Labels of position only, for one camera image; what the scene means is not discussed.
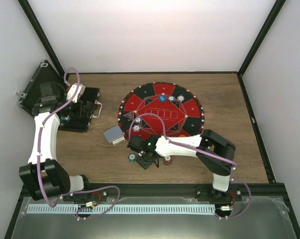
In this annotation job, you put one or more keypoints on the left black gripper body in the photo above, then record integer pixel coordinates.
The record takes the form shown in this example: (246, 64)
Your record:
(78, 112)

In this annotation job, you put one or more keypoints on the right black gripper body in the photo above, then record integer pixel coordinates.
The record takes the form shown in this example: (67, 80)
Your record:
(147, 162)

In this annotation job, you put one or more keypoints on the blue orange 10 chip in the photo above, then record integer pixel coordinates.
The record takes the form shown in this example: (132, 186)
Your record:
(136, 128)

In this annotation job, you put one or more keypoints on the green blue 50 chip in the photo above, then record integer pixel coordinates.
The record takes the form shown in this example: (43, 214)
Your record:
(137, 120)

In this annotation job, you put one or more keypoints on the blue small blind button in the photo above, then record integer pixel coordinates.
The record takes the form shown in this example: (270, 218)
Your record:
(162, 98)

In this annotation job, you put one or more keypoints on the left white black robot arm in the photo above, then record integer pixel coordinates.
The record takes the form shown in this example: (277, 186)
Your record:
(56, 107)

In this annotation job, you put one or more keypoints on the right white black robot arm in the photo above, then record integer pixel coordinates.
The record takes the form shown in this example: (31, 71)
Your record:
(213, 150)

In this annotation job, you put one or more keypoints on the chips inside case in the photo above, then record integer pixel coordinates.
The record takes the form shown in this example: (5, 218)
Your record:
(64, 119)

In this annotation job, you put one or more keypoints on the green blue chip stack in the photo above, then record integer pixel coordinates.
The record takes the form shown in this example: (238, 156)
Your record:
(132, 157)

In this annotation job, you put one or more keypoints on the blue backed card deck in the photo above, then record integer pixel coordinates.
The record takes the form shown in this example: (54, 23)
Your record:
(114, 135)

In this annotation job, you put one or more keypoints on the round red black poker mat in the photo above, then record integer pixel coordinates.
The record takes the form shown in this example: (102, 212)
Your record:
(170, 118)

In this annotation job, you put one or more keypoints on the black poker case lid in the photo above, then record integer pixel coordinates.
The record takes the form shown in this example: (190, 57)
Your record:
(45, 74)

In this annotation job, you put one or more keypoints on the chrome case handle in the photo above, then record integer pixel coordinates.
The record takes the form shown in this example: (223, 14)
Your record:
(98, 107)

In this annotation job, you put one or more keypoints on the light blue slotted rail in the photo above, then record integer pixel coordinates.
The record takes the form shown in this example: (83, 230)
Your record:
(200, 209)

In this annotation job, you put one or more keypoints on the black front mounting rail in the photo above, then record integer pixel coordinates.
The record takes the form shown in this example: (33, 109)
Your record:
(202, 192)

